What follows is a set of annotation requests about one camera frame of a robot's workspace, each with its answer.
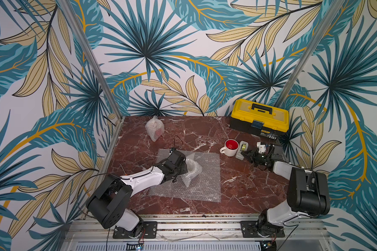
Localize small green white box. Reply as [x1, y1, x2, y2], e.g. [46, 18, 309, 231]
[235, 141, 248, 160]

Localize front aluminium rail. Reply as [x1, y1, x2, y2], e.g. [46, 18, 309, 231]
[61, 214, 333, 251]

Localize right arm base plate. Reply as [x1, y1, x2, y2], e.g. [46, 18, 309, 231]
[240, 221, 285, 238]

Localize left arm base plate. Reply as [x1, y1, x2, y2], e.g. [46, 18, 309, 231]
[113, 221, 158, 240]

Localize aluminium frame post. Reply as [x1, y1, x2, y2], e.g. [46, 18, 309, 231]
[58, 0, 123, 122]
[274, 0, 345, 107]

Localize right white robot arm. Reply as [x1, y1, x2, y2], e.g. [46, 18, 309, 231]
[241, 144, 331, 231]

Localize yellow black toolbox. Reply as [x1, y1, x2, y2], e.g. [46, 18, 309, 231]
[230, 99, 290, 140]

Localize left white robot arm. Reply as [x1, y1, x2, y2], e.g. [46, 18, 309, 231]
[85, 149, 188, 236]

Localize left aluminium frame post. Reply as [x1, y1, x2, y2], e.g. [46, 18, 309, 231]
[58, 0, 123, 122]

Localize right aluminium frame post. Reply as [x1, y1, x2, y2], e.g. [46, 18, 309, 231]
[274, 0, 345, 107]

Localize white mug red inside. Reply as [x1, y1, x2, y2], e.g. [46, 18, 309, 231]
[219, 139, 239, 157]

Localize clear bubble wrap sheet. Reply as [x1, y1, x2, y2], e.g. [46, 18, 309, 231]
[149, 151, 221, 202]
[145, 116, 165, 142]

